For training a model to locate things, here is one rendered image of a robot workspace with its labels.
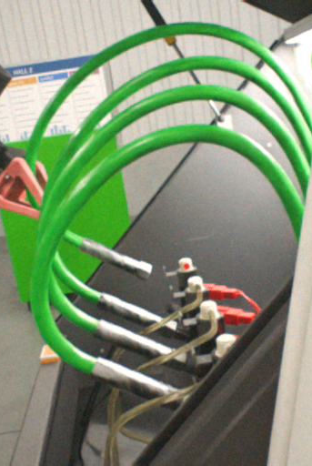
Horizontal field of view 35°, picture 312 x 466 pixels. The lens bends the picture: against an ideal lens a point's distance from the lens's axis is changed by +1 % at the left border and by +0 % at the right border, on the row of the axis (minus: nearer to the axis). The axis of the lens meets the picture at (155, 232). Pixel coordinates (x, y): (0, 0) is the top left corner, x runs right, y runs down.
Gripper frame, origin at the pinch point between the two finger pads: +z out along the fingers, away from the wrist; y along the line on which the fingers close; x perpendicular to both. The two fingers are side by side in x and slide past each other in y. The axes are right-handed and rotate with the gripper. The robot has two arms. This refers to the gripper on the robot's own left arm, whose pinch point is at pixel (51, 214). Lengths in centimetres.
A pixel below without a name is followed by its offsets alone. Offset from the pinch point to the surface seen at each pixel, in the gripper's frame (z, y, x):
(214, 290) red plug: 21.5, 4.0, -5.2
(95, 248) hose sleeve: 6.8, 1.9, 0.1
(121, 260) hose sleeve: 10.1, 2.9, -0.6
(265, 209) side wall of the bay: 20.9, 40.3, -17.4
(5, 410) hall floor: -9, 175, 142
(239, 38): 4.5, 2.4, -30.4
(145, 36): -3.7, -0.4, -23.6
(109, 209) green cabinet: -61, 317, 55
